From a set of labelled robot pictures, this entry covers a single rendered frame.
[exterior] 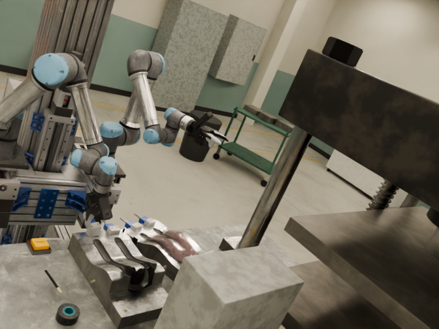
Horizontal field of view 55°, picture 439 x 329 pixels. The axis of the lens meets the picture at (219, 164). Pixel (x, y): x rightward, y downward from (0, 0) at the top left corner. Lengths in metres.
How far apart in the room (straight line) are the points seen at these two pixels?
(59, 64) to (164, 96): 5.97
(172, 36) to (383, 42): 4.42
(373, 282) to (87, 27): 1.70
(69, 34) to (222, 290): 1.58
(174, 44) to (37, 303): 6.09
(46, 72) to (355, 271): 1.30
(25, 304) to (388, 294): 1.25
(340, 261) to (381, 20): 8.68
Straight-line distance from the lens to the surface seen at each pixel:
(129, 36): 7.62
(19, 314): 1.74
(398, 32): 9.45
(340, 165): 8.48
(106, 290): 1.80
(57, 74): 1.77
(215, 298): 0.96
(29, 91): 1.87
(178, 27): 7.37
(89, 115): 1.93
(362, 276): 1.21
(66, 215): 2.43
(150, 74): 2.27
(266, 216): 1.30
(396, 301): 1.18
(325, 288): 1.59
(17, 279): 1.87
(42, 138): 2.30
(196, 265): 1.01
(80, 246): 1.97
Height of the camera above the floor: 2.01
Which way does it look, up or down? 19 degrees down
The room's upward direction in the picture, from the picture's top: 23 degrees clockwise
